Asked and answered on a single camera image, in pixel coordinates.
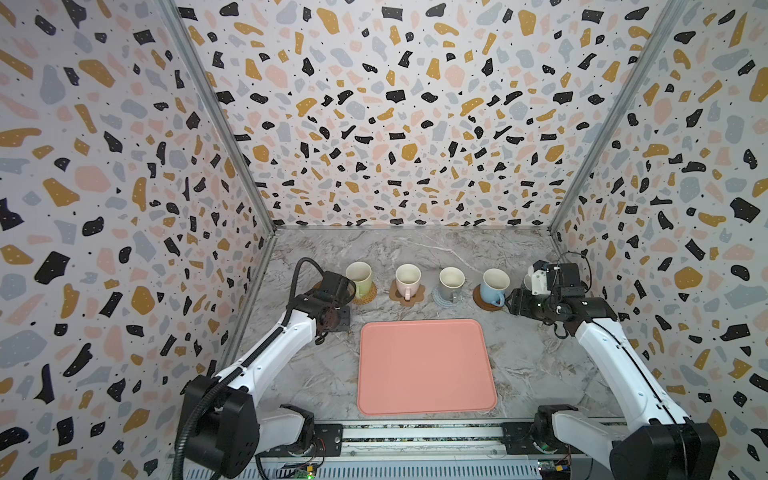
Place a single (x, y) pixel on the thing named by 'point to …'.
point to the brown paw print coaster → (406, 303)
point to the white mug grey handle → (451, 281)
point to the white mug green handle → (360, 273)
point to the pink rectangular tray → (426, 366)
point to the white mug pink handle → (407, 277)
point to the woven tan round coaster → (369, 297)
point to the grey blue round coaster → (437, 298)
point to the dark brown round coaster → (482, 304)
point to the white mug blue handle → (494, 283)
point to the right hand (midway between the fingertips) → (514, 296)
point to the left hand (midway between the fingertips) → (338, 314)
